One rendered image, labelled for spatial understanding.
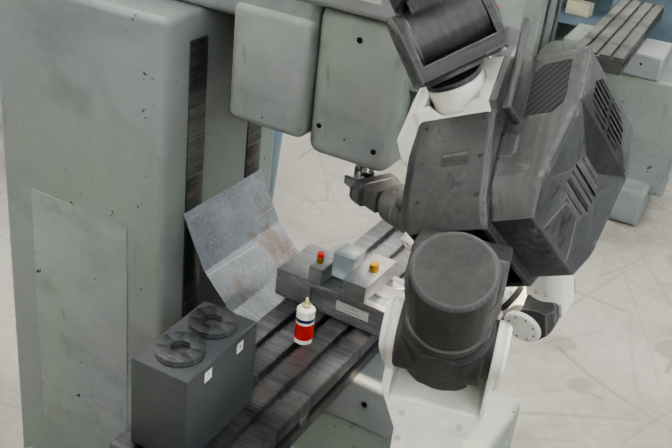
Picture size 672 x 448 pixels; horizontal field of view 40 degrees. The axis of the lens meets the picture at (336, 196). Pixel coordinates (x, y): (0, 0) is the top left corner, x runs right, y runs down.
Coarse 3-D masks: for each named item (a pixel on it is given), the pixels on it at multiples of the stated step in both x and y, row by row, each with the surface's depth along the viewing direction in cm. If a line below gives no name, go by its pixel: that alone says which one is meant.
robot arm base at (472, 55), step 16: (400, 16) 134; (496, 16) 131; (400, 32) 131; (496, 32) 131; (400, 48) 134; (416, 48) 131; (464, 48) 131; (480, 48) 131; (496, 48) 131; (416, 64) 131; (432, 64) 131; (448, 64) 131; (464, 64) 131; (416, 80) 133; (432, 80) 131
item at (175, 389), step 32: (192, 320) 166; (224, 320) 167; (160, 352) 157; (192, 352) 158; (224, 352) 162; (160, 384) 156; (192, 384) 154; (224, 384) 166; (160, 416) 159; (192, 416) 158; (224, 416) 170
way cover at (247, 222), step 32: (224, 192) 223; (256, 192) 233; (192, 224) 212; (224, 224) 221; (256, 224) 231; (224, 256) 219; (256, 256) 227; (288, 256) 236; (224, 288) 215; (256, 288) 223; (256, 320) 214
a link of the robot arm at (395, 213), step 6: (396, 198) 185; (396, 204) 185; (396, 210) 187; (396, 216) 187; (396, 222) 188; (396, 228) 190; (402, 228) 188; (402, 240) 184; (408, 240) 182; (408, 246) 184
